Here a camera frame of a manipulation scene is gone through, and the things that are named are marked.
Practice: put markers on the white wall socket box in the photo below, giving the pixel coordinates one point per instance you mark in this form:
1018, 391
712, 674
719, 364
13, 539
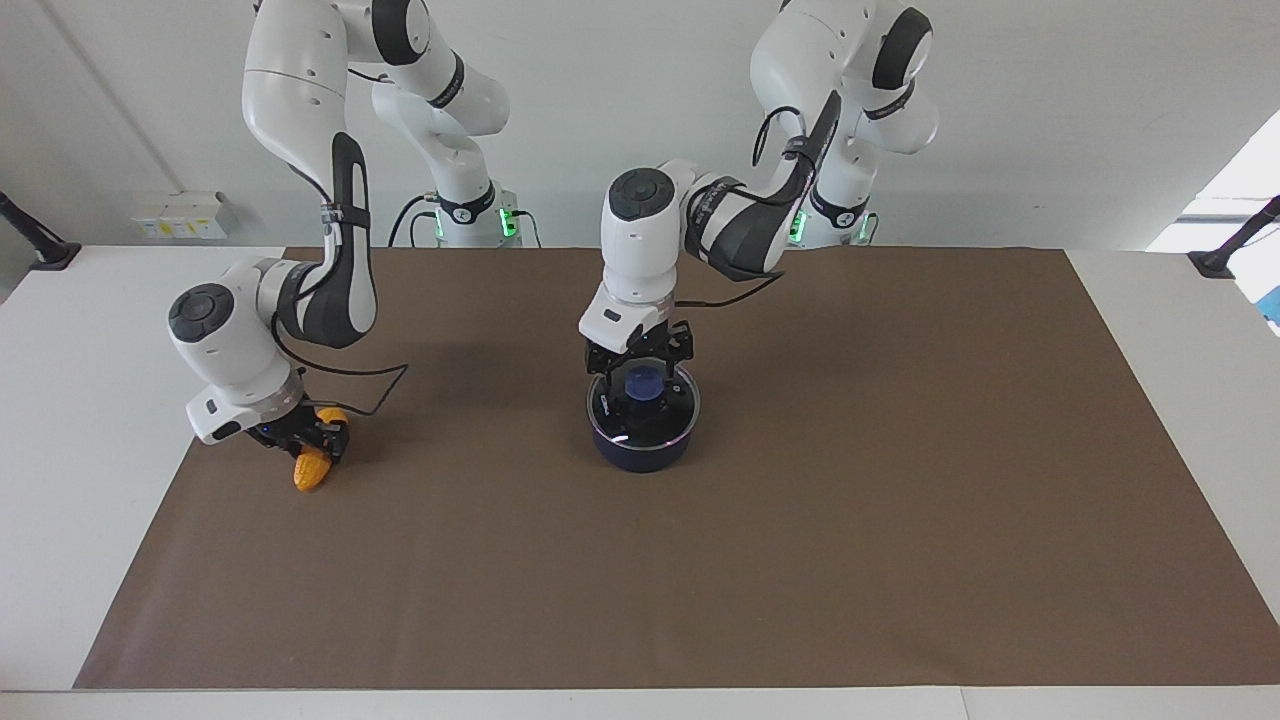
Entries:
180, 215

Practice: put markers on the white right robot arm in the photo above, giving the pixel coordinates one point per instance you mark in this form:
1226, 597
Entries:
300, 100

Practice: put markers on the light blue object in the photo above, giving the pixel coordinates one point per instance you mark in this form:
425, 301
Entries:
1274, 305

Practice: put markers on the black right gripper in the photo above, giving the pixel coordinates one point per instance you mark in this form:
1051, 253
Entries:
290, 428

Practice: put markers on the dark blue saucepan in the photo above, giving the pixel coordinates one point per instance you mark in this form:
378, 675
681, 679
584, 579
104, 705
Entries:
640, 460

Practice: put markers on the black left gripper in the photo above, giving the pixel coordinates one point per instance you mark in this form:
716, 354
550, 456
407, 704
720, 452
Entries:
625, 352

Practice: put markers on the brown table mat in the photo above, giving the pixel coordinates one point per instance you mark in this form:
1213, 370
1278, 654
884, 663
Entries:
800, 560

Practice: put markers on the black clamp stand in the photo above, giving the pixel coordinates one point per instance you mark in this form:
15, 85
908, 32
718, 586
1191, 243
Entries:
1212, 263
55, 255

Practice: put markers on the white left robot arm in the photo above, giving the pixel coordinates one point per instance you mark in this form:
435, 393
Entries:
640, 260

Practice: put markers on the yellow corn cob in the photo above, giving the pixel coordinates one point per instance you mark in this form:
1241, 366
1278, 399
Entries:
312, 475

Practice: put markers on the glass lid with blue knob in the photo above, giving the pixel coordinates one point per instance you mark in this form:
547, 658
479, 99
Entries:
672, 422

